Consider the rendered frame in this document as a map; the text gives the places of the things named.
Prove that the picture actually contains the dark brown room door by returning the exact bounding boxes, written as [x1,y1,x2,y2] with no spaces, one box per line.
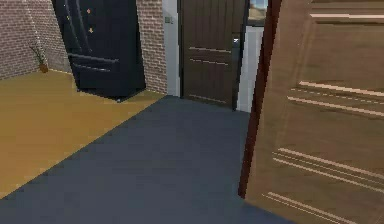
[177,0,250,111]

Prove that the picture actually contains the black fridge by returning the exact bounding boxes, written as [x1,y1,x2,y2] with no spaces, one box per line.
[50,0,147,103]

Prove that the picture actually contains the light brown room door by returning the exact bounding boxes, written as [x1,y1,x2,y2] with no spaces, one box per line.
[237,0,384,224]

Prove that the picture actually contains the small potted house plant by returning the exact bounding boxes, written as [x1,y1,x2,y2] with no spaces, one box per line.
[29,42,50,74]

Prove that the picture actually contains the black fridge handle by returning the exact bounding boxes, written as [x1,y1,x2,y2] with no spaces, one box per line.
[67,52,120,65]
[72,63,112,74]

